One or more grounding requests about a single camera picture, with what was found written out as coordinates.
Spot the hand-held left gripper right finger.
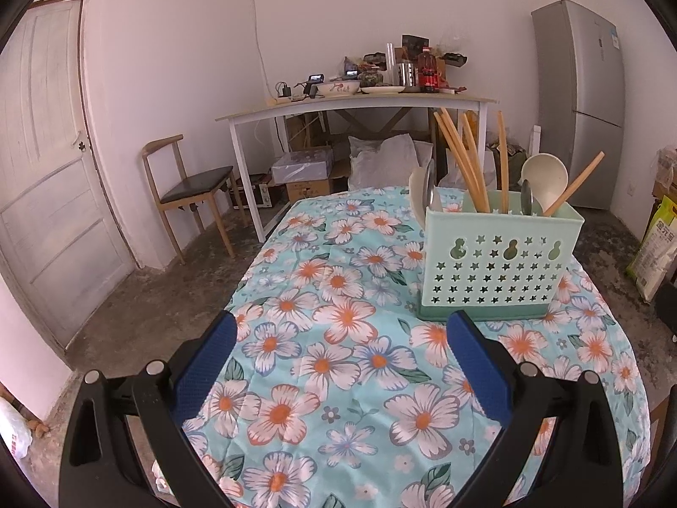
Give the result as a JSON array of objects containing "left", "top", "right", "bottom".
[{"left": 446, "top": 309, "right": 627, "bottom": 508}]

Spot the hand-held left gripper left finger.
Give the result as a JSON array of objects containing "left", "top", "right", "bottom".
[{"left": 58, "top": 309, "right": 239, "bottom": 508}]

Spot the green plastic utensil holder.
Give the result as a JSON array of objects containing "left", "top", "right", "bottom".
[{"left": 416, "top": 190, "right": 586, "bottom": 323}]

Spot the white plastic spoon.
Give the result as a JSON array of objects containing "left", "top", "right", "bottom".
[
  {"left": 409, "top": 166, "right": 432, "bottom": 228},
  {"left": 520, "top": 152, "right": 570, "bottom": 217}
]

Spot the wooden chopstick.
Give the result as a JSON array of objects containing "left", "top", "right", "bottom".
[
  {"left": 432, "top": 111, "right": 482, "bottom": 213},
  {"left": 543, "top": 151, "right": 605, "bottom": 218},
  {"left": 441, "top": 108, "right": 490, "bottom": 213},
  {"left": 462, "top": 113, "right": 493, "bottom": 211},
  {"left": 496, "top": 111, "right": 509, "bottom": 210}
]

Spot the floral blue tablecloth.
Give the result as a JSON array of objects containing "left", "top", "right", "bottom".
[{"left": 151, "top": 186, "right": 651, "bottom": 508}]

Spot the wooden chair with black seat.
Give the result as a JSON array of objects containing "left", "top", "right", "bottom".
[{"left": 142, "top": 135, "right": 237, "bottom": 265}]

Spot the white plastic bag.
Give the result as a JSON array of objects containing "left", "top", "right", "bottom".
[{"left": 0, "top": 396, "right": 33, "bottom": 458}]

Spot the cardboard box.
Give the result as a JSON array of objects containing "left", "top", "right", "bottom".
[{"left": 286, "top": 177, "right": 334, "bottom": 203}]

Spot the yellow-green rice bag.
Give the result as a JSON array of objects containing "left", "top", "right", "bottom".
[{"left": 625, "top": 195, "right": 677, "bottom": 302}]

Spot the white wrapped box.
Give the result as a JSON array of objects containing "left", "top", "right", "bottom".
[{"left": 271, "top": 149, "right": 335, "bottom": 183}]

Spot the white panel door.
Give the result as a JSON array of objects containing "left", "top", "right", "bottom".
[{"left": 0, "top": 0, "right": 137, "bottom": 353}]

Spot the white-legged wooden table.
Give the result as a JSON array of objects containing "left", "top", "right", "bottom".
[{"left": 214, "top": 92, "right": 499, "bottom": 243}]

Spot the silver refrigerator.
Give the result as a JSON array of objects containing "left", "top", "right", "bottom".
[{"left": 530, "top": 0, "right": 626, "bottom": 210}]

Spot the red soda bottle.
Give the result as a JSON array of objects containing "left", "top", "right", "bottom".
[{"left": 418, "top": 47, "right": 440, "bottom": 92}]

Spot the floral white bowl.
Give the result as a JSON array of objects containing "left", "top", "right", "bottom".
[{"left": 316, "top": 81, "right": 363, "bottom": 97}]

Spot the wall cable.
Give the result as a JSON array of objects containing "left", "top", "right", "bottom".
[{"left": 250, "top": 0, "right": 272, "bottom": 100}]

